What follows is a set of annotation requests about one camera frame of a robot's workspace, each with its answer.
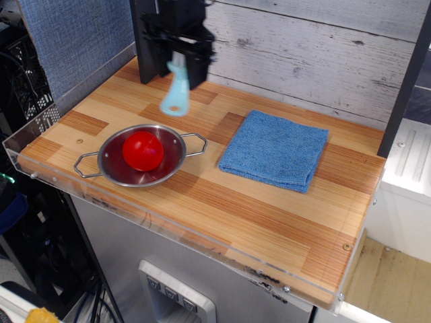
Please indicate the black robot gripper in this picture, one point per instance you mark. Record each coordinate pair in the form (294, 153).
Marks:
(180, 28)

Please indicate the light blue dish brush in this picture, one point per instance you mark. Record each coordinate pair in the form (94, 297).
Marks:
(176, 101)

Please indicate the red ball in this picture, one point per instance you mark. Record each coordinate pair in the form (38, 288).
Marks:
(143, 151)

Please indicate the blue folded cloth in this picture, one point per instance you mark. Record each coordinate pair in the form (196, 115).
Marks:
(275, 151)

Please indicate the black plastic crate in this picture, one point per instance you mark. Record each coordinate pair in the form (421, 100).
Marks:
(24, 88)

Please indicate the clear acrylic table guard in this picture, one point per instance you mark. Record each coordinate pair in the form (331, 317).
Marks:
(300, 244)

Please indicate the stainless steel cabinet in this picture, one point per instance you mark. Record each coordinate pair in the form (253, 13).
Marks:
(119, 245)

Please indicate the grey button dispenser panel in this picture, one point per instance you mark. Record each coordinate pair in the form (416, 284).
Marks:
(171, 299)

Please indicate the white plastic unit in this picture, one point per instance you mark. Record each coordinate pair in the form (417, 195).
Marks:
(399, 215)

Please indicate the dark grey left post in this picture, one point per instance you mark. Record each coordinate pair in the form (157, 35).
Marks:
(144, 13)

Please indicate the dark grey post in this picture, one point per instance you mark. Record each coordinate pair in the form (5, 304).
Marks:
(144, 13)
(413, 70)

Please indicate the steel bowl with wire handles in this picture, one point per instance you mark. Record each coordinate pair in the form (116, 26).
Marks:
(113, 167)

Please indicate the dark grey right post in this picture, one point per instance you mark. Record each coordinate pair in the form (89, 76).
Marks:
(413, 70)

